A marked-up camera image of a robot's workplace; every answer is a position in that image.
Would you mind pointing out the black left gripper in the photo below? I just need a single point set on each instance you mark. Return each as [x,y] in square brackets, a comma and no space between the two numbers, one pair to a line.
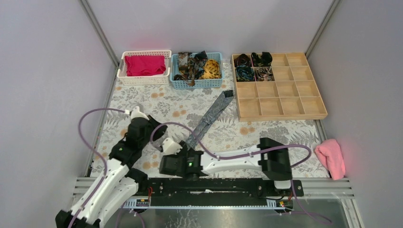
[154,130]

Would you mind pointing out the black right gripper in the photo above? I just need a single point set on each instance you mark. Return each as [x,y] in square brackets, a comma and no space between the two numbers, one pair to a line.
[184,150]

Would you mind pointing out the grey leaf pattern tie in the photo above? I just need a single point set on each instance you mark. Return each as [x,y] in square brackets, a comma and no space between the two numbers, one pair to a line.
[216,109]

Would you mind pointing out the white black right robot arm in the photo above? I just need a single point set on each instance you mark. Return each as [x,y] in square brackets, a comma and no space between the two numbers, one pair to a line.
[269,157]

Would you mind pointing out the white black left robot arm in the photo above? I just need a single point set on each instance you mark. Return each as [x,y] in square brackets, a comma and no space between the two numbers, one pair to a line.
[120,181]

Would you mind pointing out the floral tablecloth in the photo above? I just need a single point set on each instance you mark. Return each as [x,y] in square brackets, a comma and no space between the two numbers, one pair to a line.
[184,110]

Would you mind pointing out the light blue plastic basket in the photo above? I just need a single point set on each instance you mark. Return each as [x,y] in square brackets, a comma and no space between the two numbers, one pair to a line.
[202,83]

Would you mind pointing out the white plastic basket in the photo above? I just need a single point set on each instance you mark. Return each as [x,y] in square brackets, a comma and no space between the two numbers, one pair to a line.
[161,79]

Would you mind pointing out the orange floral tie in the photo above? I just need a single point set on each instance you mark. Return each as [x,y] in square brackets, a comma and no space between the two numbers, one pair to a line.
[183,63]

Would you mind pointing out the magenta cloth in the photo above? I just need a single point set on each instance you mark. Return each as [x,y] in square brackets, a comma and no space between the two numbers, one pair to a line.
[145,65]

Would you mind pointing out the yellow patterned tie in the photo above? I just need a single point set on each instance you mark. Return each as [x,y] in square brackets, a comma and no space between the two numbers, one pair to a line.
[211,70]

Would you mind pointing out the dark navy red tie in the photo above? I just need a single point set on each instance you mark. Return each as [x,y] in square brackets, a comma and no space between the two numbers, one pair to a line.
[197,63]

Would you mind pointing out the rolled navy blue tie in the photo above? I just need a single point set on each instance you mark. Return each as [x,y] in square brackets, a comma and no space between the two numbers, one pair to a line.
[244,74]

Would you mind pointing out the rolled dark red tie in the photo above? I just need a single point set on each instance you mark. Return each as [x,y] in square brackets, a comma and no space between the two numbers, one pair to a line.
[242,60]

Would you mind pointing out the wooden compartment tray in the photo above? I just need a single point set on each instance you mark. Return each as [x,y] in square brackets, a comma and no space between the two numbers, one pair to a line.
[293,95]

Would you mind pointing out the rolled multicolour tie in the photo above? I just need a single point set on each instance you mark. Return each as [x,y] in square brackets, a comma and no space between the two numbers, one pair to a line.
[264,73]

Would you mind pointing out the rolled black tie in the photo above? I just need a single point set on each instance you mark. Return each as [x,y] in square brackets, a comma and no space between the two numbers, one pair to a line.
[261,60]

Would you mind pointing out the pink cloth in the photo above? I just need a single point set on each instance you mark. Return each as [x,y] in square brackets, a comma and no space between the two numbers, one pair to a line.
[330,156]

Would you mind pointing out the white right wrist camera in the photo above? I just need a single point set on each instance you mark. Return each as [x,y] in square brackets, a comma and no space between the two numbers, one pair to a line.
[170,147]

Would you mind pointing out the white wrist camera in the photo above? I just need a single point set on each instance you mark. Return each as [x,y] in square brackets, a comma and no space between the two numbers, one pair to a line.
[170,147]
[135,113]

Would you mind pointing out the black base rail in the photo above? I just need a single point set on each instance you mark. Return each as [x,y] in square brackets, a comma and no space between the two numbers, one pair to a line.
[225,192]

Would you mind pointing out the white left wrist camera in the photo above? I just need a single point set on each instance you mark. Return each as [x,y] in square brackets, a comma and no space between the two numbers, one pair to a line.
[135,113]

